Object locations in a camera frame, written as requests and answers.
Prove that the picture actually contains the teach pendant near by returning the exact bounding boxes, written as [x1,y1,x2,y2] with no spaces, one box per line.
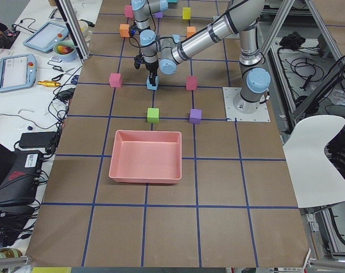
[0,53,37,93]

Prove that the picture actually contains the pink block right side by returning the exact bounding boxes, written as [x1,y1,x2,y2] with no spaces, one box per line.
[124,5,134,18]

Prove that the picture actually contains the purple block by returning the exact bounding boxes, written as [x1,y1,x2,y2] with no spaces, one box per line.
[189,109,202,125]
[154,12,163,18]

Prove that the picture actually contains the white chair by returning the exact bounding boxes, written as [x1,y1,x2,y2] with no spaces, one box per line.
[283,115,345,208]

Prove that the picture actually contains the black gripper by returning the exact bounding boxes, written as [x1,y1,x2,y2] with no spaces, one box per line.
[145,61,158,86]

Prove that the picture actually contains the blue bowl with fruit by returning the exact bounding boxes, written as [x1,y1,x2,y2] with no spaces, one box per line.
[53,40,77,62]

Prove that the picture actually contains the purple block right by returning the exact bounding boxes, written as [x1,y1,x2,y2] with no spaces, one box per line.
[154,12,163,18]

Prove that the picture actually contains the teach pendant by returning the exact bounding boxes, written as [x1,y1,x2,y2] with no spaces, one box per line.
[0,53,37,93]
[23,22,69,52]

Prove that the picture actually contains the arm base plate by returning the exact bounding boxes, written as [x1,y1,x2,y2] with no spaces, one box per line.
[222,87,270,122]

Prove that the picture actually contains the green block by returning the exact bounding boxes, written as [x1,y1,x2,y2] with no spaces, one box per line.
[146,107,159,124]

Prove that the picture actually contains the aluminium frame post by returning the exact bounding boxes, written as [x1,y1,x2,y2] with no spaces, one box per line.
[55,0,90,62]

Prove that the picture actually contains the orange block bottom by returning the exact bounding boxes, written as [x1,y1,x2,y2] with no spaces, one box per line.
[186,26,196,38]

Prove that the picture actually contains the black scissors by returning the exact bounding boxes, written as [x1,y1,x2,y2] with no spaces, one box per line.
[51,68,73,82]

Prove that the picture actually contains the pink block top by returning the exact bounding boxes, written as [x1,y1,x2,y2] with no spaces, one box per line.
[109,73,122,88]

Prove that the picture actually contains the bowl with yellow lemon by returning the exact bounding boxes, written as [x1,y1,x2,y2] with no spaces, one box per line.
[78,20,92,42]

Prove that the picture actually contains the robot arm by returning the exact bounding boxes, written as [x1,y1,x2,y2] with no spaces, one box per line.
[132,1,271,113]
[131,0,169,31]

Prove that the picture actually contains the pink plastic tray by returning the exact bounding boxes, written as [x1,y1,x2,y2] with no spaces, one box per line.
[109,130,182,184]

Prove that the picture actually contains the gold metal cylinder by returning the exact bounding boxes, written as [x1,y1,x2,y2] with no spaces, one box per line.
[38,81,61,88]

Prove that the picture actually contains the purple block left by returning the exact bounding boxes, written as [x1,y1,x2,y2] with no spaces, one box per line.
[189,109,202,125]

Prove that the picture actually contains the yellow block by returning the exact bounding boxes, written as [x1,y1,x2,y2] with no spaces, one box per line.
[182,7,191,20]

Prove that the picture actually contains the light blue block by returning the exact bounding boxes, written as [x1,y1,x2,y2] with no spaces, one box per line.
[146,79,158,90]

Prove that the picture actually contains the orange block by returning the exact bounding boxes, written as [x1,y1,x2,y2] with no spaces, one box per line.
[186,26,196,38]
[119,24,130,38]

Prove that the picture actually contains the teach pendant far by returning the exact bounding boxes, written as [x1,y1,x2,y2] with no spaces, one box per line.
[23,22,69,52]

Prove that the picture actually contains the dark pink block bottom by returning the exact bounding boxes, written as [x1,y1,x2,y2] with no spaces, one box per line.
[186,76,198,90]

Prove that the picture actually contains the orange block top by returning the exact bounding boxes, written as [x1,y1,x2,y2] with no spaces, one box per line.
[119,24,130,38]

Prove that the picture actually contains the black power adapter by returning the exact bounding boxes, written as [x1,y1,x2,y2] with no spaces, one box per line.
[18,131,56,148]

